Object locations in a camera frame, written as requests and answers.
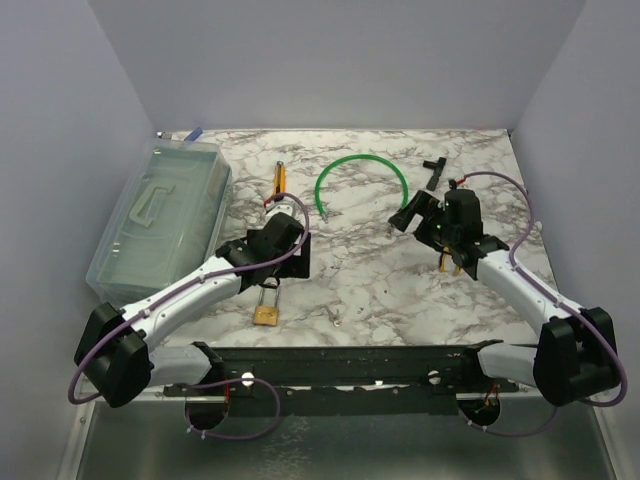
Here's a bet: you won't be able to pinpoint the green cable lock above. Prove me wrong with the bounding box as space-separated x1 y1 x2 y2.
314 153 409 223

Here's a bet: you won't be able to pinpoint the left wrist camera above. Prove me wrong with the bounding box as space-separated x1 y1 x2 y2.
263 193 297 220

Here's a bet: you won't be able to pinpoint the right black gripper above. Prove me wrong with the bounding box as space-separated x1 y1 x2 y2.
390 190 459 252

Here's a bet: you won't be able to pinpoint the clear plastic storage box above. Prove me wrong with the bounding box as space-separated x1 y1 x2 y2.
86 140 233 307

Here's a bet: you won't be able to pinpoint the brass padlock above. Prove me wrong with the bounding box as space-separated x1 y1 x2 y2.
253 286 280 327

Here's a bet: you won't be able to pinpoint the yellow handled pliers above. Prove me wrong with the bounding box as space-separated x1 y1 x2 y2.
439 247 461 276

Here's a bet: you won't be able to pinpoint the spare silver keys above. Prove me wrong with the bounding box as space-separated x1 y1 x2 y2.
325 306 342 327

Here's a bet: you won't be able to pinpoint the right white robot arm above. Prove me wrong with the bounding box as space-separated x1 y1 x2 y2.
389 189 623 407

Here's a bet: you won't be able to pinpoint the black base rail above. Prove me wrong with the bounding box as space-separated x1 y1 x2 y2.
164 345 517 417

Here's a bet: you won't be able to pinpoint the black T-shaped tool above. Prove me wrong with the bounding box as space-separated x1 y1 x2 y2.
422 157 447 191

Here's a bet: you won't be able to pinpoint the yellow utility knife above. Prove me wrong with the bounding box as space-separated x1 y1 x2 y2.
273 161 286 195

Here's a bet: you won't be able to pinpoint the blue pen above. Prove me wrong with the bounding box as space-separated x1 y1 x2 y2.
184 127 203 142

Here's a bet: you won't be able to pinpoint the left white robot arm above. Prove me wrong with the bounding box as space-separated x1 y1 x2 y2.
68 213 310 408

